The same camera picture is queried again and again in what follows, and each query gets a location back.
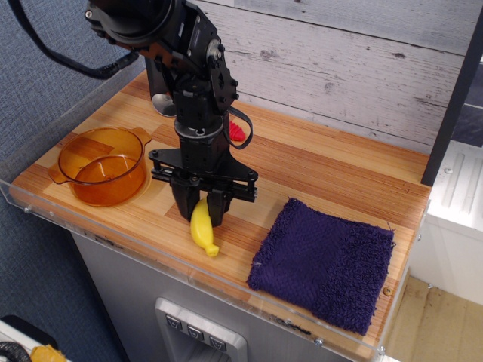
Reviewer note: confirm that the white ribbed metal box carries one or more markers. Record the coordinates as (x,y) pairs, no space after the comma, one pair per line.
(456,195)

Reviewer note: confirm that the purple folded towel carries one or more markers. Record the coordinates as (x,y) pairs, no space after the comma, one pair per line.
(332,267)

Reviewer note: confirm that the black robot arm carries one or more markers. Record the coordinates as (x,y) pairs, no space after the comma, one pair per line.
(179,38)

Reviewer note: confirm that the red handled metal spoon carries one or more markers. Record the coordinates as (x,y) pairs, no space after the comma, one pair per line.
(164,105)

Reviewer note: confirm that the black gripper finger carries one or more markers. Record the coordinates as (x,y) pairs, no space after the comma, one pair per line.
(186,195)
(218,204)

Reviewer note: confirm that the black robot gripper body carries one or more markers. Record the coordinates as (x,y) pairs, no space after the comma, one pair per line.
(204,164)

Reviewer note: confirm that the clear acrylic table guard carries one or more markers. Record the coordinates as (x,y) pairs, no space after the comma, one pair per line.
(348,137)

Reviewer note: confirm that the amber transparent plastic pot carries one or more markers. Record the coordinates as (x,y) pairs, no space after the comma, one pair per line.
(104,166)

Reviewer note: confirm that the black right frame post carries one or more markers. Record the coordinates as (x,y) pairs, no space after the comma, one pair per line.
(458,97)

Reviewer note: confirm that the silver cabinet with button panel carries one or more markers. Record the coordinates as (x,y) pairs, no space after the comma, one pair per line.
(158,317)

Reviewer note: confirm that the yellow toy banana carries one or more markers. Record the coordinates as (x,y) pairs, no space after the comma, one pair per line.
(202,229)

